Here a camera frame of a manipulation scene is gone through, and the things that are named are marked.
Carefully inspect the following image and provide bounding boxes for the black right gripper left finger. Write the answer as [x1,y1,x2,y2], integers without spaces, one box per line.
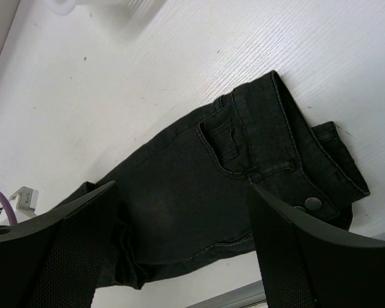
[0,182,119,307]

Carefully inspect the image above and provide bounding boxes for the aluminium frame rail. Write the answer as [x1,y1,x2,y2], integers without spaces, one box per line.
[188,280,266,308]

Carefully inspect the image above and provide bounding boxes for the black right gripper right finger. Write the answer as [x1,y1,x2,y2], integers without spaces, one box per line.
[247,184,385,307]

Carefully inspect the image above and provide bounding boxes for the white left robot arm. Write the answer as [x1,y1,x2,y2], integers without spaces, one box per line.
[0,186,39,226]

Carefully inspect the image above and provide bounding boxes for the black trousers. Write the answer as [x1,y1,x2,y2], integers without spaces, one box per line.
[67,71,370,289]

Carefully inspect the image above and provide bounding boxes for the white plastic basket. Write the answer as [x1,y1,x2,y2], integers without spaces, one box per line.
[53,0,167,15]

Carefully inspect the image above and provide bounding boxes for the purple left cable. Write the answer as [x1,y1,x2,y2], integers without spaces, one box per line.
[0,188,19,225]

